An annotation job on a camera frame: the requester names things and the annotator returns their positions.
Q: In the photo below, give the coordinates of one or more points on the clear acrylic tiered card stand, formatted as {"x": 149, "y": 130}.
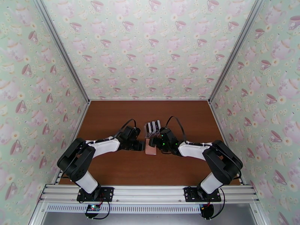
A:
{"x": 152, "y": 136}

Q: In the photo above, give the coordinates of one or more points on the pink card holder wallet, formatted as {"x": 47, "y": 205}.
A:
{"x": 151, "y": 151}

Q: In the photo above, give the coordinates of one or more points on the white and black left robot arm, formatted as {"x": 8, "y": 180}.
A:
{"x": 103, "y": 145}

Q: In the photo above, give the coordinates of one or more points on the aluminium back edge strip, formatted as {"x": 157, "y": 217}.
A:
{"x": 150, "y": 100}

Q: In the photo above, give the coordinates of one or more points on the small circuit board green LED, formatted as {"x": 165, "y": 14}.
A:
{"x": 92, "y": 208}

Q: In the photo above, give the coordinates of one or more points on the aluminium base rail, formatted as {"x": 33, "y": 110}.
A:
{"x": 150, "y": 193}

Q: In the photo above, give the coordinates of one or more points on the aluminium table edge rail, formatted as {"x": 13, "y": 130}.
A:
{"x": 222, "y": 130}
{"x": 77, "y": 128}

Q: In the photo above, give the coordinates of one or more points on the aluminium frame post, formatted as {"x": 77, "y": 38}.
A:
{"x": 60, "y": 43}
{"x": 238, "y": 43}

